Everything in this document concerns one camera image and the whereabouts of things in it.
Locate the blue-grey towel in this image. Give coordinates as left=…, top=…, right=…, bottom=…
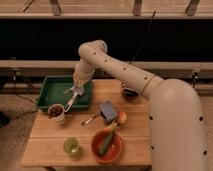
left=64, top=85, right=84, bottom=96

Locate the wooden table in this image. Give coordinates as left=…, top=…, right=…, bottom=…
left=22, top=79, right=151, bottom=167

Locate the white plastic spatula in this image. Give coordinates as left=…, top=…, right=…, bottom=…
left=65, top=93, right=78, bottom=112

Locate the white cup with brown contents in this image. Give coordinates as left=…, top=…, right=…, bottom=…
left=47, top=104, right=65, bottom=124

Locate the green plastic tray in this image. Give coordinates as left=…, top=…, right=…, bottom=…
left=36, top=75, right=92, bottom=112

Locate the black cable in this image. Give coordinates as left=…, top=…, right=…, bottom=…
left=128, top=10, right=157, bottom=64

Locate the green plastic cup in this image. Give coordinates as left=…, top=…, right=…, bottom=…
left=63, top=137, right=80, bottom=156

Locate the green cucumber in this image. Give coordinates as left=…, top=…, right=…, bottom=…
left=98, top=132, right=115, bottom=156

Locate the blue sponge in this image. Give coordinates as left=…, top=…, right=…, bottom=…
left=100, top=101, right=117, bottom=121

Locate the orange bowl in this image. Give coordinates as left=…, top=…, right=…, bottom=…
left=91, top=131, right=124, bottom=164

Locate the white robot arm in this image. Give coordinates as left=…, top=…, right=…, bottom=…
left=75, top=40, right=209, bottom=171

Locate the dark bowl with striped contents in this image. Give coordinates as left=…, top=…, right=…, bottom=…
left=121, top=84, right=139, bottom=98

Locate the orange-yellow apple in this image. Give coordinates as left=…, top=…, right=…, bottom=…
left=116, top=112, right=127, bottom=126

